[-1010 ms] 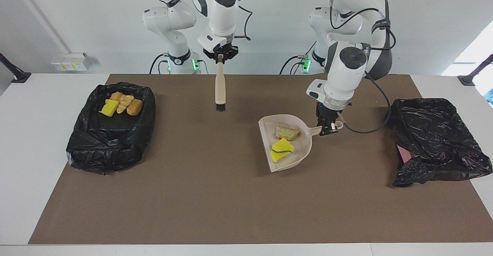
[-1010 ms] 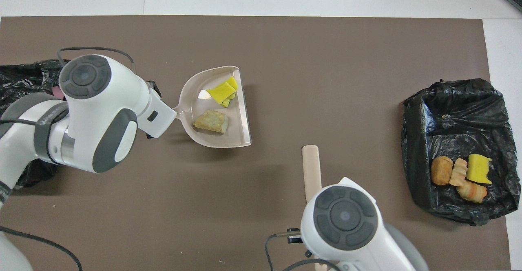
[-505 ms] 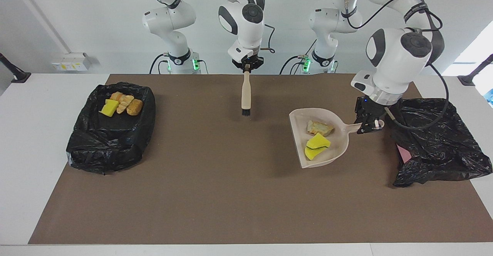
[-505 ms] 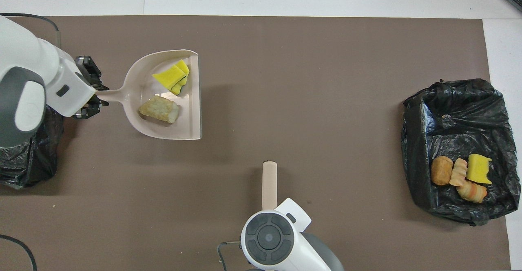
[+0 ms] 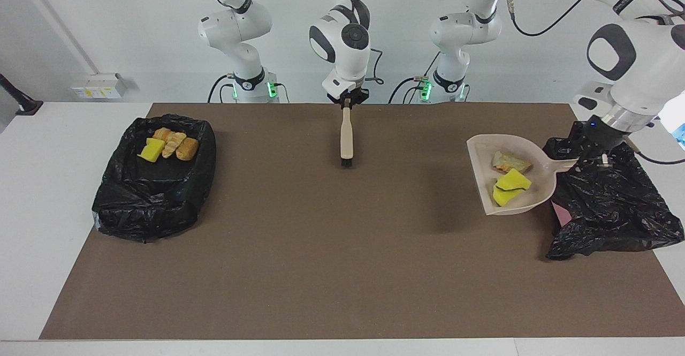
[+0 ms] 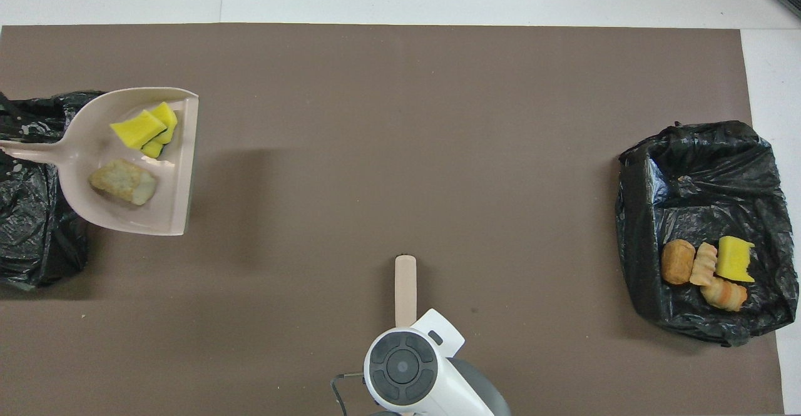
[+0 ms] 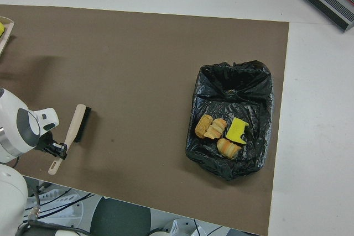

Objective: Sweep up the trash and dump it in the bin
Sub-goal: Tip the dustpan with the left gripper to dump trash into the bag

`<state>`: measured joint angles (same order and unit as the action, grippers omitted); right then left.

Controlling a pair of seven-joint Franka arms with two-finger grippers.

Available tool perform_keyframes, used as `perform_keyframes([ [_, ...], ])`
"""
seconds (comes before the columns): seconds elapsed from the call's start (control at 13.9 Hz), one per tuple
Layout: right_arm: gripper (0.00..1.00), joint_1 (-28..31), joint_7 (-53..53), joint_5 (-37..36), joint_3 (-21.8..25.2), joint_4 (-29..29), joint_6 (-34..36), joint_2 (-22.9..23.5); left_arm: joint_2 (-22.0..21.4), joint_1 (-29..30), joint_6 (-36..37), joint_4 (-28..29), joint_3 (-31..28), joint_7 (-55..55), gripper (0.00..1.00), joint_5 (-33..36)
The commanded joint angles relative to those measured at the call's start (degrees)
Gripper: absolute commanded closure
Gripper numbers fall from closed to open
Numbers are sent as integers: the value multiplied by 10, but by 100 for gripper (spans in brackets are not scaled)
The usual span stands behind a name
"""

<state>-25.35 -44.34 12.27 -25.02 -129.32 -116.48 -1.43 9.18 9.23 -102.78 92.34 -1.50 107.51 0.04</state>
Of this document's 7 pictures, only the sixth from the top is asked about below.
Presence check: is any beige hand brush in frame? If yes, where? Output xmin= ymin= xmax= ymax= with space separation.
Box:
xmin=395 ymin=255 xmax=417 ymax=329

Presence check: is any round brown bun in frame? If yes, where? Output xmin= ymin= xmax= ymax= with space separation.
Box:
xmin=661 ymin=239 xmax=696 ymax=286

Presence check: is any beige plastic dustpan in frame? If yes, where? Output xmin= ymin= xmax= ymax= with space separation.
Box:
xmin=0 ymin=87 xmax=200 ymax=236

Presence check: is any pale ridged bread piece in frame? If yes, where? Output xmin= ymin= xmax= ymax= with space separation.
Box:
xmin=690 ymin=242 xmax=719 ymax=287

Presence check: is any yellow sponge with green pad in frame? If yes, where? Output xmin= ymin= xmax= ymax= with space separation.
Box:
xmin=715 ymin=236 xmax=756 ymax=283

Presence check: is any striped orange bread roll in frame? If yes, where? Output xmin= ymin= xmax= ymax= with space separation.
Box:
xmin=700 ymin=278 xmax=748 ymax=312

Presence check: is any black bag-lined bin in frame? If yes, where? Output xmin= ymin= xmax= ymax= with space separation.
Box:
xmin=615 ymin=120 xmax=800 ymax=347

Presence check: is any black bag over pink bin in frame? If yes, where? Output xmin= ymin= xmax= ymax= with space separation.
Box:
xmin=0 ymin=91 xmax=104 ymax=290

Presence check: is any brown table mat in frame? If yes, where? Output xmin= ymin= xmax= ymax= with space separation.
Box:
xmin=0 ymin=23 xmax=787 ymax=416

